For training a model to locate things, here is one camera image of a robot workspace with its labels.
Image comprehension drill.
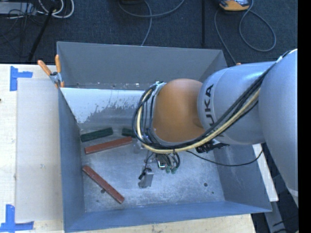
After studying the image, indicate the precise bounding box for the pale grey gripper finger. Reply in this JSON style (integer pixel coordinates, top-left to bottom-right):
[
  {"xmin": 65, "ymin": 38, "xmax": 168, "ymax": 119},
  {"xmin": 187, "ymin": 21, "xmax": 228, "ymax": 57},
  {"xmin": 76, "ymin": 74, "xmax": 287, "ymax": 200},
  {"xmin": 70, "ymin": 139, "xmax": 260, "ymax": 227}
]
[
  {"xmin": 133, "ymin": 139, "xmax": 145, "ymax": 154},
  {"xmin": 138, "ymin": 171, "xmax": 155, "ymax": 189}
]

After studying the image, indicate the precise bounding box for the grey metal bin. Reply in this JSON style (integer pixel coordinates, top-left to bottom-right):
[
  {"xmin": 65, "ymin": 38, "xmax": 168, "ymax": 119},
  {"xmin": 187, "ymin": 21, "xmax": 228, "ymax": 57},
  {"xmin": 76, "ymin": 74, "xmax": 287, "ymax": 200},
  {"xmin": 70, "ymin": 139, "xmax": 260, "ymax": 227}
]
[{"xmin": 56, "ymin": 41, "xmax": 273, "ymax": 233}]

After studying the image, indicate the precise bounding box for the dark green flat block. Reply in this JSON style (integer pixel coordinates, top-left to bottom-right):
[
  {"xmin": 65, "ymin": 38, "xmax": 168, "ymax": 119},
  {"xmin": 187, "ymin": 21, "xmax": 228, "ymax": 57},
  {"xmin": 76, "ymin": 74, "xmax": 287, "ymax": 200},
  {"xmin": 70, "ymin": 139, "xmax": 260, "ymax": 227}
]
[
  {"xmin": 80, "ymin": 127, "xmax": 114, "ymax": 143},
  {"xmin": 121, "ymin": 128, "xmax": 137, "ymax": 138}
]

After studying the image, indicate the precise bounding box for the red-brown flat block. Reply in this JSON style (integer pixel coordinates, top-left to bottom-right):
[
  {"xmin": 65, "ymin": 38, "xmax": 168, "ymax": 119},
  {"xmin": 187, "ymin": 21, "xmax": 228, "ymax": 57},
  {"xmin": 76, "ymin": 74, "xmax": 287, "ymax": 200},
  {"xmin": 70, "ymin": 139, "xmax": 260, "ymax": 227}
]
[
  {"xmin": 81, "ymin": 165, "xmax": 125, "ymax": 205},
  {"xmin": 84, "ymin": 136, "xmax": 134, "ymax": 155}
]

